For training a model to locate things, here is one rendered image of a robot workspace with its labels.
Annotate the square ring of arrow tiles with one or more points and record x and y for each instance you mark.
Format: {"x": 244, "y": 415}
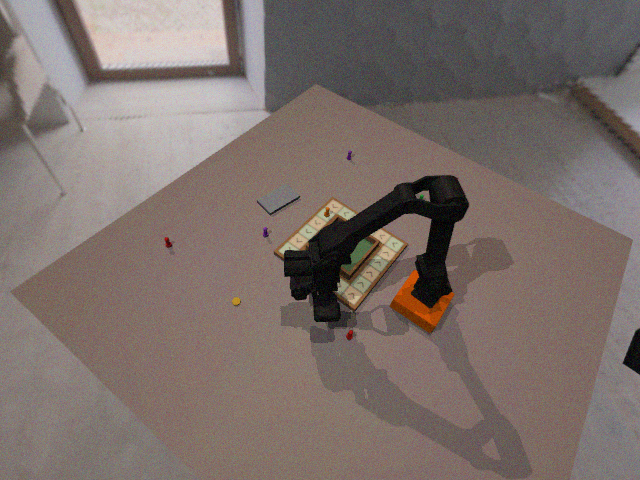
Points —
{"x": 349, "y": 281}

